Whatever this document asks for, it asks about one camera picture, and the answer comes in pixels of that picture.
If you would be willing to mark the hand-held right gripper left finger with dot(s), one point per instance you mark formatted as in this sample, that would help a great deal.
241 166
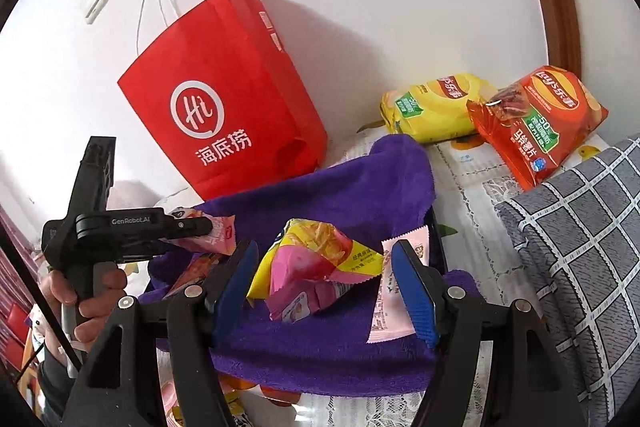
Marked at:
235 292

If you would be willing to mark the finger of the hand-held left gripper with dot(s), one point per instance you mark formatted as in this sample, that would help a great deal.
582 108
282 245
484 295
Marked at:
190 227

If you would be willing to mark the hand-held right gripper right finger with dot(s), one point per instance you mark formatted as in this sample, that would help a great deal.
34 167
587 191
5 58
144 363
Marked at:
415 297

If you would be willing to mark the pale pink snack packet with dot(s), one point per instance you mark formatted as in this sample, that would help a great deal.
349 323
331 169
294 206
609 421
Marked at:
387 307

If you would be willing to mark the pink white snack packet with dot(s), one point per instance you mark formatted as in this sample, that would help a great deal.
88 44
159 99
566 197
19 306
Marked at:
220 237

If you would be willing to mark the pink yellow snack packet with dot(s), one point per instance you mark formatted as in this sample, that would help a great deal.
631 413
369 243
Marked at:
310 267

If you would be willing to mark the purple towel-covered tray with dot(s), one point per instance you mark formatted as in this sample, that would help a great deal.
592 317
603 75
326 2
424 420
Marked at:
325 357

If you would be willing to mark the person's left forearm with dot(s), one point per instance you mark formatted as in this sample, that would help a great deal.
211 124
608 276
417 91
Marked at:
55 382

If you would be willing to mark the person's left hand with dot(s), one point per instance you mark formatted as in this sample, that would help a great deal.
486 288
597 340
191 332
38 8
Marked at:
100 294

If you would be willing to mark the orange snack packet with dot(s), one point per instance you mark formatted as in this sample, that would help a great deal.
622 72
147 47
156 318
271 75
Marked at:
200 272

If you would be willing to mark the red paper bag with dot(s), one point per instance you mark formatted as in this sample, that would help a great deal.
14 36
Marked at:
240 82

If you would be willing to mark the grey checked folded cloth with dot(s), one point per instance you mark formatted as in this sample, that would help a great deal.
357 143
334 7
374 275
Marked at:
575 257

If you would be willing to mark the yellow chip bag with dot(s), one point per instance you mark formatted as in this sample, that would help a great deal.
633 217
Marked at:
435 112

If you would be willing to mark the orange chip bag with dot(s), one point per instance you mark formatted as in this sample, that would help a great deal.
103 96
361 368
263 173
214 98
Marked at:
545 127

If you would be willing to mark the white light switch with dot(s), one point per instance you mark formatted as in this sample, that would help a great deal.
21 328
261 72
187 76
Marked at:
95 1

